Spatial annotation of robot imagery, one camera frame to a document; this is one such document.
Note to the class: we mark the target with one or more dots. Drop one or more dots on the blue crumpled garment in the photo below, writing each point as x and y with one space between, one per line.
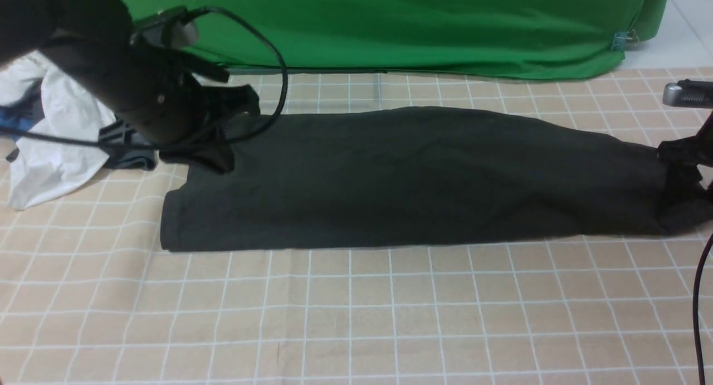
23 115

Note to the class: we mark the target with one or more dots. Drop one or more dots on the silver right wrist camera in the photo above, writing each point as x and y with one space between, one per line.
688 94

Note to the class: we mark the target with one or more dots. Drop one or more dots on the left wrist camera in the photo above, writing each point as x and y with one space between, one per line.
168 29

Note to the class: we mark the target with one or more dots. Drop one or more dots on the dark gray long-sleeve shirt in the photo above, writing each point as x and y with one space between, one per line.
423 176

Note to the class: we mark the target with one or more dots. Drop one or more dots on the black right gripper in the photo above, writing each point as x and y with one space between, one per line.
684 179

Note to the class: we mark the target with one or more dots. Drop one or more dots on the dark gray crumpled garment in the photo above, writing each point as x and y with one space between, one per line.
123 134

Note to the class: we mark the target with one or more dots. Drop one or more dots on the green backdrop cloth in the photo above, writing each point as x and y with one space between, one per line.
516 39

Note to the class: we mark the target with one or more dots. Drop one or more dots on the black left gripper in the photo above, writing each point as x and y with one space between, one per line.
188 118

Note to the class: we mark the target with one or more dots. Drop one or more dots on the blue binder clip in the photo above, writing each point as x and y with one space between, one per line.
624 40

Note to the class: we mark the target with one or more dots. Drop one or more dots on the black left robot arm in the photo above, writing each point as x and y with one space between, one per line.
137 69

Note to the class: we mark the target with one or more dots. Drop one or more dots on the white crumpled garment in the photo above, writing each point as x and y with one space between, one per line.
44 171

